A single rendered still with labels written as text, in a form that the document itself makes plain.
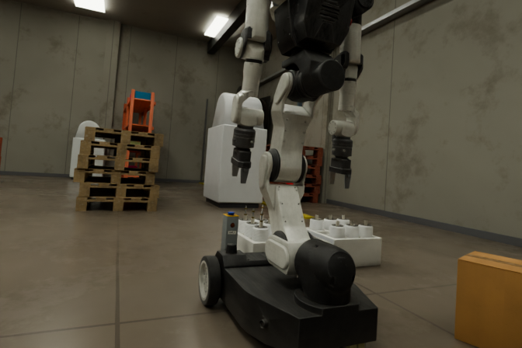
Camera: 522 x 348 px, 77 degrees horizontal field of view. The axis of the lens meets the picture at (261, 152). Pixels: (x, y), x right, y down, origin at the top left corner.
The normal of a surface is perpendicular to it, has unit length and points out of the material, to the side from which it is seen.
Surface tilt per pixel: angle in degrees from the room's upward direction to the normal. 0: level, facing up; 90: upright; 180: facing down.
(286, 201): 60
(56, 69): 90
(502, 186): 90
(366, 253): 90
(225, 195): 90
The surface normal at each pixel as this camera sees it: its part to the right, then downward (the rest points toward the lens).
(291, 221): 0.38, -0.51
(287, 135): 0.38, 0.16
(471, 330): -0.72, -0.08
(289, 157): 0.40, -0.08
